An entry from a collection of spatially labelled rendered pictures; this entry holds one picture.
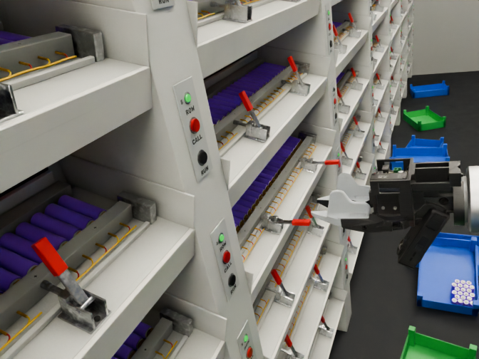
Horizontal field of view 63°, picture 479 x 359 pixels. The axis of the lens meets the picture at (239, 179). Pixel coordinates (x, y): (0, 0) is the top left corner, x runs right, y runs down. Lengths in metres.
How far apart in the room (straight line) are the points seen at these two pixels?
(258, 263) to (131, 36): 0.46
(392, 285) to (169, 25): 1.52
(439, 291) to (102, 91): 1.56
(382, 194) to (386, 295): 1.19
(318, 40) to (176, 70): 0.66
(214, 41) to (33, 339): 0.39
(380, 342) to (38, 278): 1.32
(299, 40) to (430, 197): 0.63
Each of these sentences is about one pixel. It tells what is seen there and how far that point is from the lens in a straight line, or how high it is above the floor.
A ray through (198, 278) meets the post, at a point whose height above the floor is 0.87.
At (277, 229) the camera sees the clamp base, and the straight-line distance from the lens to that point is 0.79.
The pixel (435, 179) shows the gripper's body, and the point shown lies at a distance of 0.60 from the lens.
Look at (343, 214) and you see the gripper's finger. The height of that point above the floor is 0.88.
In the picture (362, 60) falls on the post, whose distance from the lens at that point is 1.79.
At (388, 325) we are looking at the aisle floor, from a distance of 1.64.
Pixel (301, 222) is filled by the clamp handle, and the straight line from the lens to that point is 0.77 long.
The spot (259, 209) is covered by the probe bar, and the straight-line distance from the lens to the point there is 0.81.
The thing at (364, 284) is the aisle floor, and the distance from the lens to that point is 1.79.
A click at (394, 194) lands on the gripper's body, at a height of 0.92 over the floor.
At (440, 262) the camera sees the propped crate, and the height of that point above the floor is 0.06.
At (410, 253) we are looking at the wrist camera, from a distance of 0.64.
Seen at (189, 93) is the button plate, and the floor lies 1.11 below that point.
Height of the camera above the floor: 1.22
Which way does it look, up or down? 26 degrees down
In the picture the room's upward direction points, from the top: 11 degrees counter-clockwise
